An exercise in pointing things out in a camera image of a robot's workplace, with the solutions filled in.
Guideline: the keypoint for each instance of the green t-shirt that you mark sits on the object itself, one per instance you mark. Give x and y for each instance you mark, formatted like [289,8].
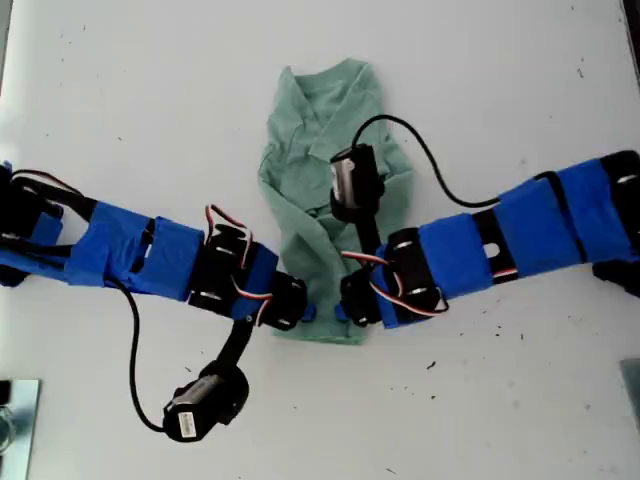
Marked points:
[300,165]

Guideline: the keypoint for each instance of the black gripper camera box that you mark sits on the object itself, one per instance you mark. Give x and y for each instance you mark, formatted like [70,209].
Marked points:
[357,180]
[205,405]

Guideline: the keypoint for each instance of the large steel plate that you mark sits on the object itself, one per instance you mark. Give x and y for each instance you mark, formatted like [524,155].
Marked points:
[25,425]

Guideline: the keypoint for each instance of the black camera stalk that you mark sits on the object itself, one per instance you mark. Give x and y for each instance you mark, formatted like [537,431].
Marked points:
[369,237]
[237,345]

